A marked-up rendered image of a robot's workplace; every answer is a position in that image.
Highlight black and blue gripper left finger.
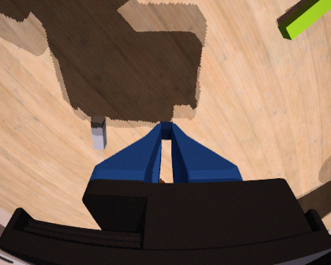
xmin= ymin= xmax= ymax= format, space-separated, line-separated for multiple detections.
xmin=89 ymin=124 xmax=162 ymax=183

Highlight grey rod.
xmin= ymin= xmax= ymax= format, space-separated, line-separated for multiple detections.
xmin=90 ymin=116 xmax=107 ymax=150

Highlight lime green rectangular bar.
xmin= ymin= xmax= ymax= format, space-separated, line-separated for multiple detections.
xmin=278 ymin=0 xmax=331 ymax=40

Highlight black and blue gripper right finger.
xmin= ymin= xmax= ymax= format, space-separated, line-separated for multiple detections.
xmin=171 ymin=124 xmax=243 ymax=183

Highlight small blue cube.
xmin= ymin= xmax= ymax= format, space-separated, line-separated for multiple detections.
xmin=160 ymin=121 xmax=173 ymax=140

